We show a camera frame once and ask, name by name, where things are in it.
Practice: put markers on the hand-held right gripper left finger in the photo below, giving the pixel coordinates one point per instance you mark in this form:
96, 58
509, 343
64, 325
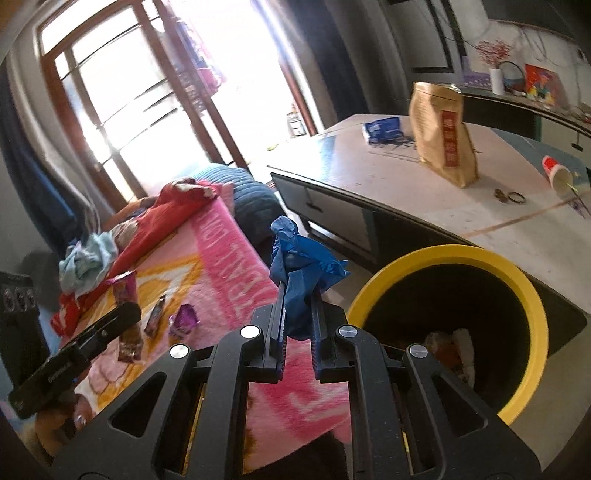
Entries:
280, 337

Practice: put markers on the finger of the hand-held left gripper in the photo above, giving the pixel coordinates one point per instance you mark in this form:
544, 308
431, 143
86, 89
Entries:
111, 327

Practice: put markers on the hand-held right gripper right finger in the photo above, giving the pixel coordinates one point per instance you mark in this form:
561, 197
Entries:
317, 341

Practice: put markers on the maroon snack wrapper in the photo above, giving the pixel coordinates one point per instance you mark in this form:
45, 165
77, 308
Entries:
131, 346

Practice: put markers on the yellow trash bin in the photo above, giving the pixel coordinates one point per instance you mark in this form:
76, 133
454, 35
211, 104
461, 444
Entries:
531, 314

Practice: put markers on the person's left hand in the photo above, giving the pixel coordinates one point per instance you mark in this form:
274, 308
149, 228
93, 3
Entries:
55, 424

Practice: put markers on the brown snack wrapper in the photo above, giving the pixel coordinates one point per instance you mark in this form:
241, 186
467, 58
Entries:
154, 318

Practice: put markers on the light blue cloth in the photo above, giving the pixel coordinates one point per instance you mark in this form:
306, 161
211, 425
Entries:
90, 263

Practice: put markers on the purple snack wrapper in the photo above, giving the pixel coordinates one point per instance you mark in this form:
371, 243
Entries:
184, 321

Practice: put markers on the pink printed blanket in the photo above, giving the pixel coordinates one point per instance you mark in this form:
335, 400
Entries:
217, 267

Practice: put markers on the red cloth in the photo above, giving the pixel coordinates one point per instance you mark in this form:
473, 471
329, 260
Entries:
157, 221

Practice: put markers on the white foam fruit net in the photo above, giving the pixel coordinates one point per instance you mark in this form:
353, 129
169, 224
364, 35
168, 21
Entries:
464, 355

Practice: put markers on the dark blue curtain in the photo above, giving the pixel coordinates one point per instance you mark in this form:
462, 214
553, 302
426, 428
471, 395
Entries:
32, 175

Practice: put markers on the blue quilt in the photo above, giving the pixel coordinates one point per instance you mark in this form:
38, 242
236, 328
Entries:
240, 194

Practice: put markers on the coffee table with drawer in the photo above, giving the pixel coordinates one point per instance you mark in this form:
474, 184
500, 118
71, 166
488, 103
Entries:
351, 166

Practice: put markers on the plastic bottle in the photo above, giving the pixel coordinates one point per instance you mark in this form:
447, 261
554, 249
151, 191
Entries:
295, 124

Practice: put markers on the blue tissue packet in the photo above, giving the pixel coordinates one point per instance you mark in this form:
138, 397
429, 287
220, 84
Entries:
382, 130

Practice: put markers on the wooden glass door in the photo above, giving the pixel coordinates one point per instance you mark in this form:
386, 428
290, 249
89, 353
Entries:
64, 92

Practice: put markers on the brown paper bag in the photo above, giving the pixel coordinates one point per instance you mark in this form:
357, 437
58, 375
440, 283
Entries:
443, 138

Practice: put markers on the metal key rings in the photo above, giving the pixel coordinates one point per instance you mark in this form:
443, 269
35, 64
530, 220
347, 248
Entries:
510, 196

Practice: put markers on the hanging pink laundry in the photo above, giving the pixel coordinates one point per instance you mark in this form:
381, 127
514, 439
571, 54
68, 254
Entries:
203, 69

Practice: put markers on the red paper cup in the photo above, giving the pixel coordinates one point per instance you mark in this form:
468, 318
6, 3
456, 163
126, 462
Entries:
556, 173

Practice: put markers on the black sideboard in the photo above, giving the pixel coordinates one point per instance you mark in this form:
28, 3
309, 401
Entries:
508, 115

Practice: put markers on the white vase with red flowers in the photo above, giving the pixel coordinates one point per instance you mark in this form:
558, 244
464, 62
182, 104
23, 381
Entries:
496, 81

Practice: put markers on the wicker basket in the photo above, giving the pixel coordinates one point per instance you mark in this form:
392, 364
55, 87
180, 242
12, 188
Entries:
515, 83

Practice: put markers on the colourful picture box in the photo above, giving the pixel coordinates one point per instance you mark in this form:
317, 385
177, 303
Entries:
545, 85

